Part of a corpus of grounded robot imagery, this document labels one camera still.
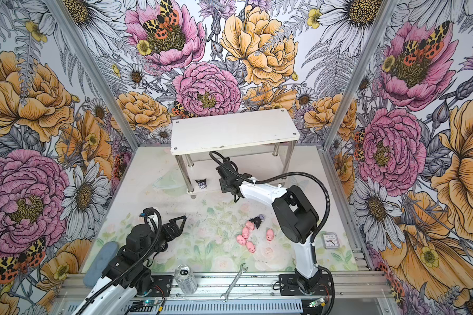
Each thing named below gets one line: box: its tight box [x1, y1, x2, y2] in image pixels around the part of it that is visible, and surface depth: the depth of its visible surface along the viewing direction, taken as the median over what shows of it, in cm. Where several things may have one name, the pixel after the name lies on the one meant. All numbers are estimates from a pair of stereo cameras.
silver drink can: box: [174, 263, 198, 295], surface depth 66 cm
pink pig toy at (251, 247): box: [245, 240, 257, 254], surface depth 84 cm
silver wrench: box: [220, 262, 249, 303], surface depth 77 cm
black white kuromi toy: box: [195, 177, 207, 189], surface depth 93 cm
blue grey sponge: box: [83, 240, 119, 287], surface depth 79 cm
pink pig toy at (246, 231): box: [241, 220, 256, 240], surface depth 89 cm
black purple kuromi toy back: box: [248, 213, 266, 230], surface depth 91 cm
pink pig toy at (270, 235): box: [266, 229, 275, 242], surface depth 87 cm
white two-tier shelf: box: [171, 108, 301, 200], surface depth 82 cm
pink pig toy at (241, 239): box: [236, 234, 247, 246], surface depth 85 cm
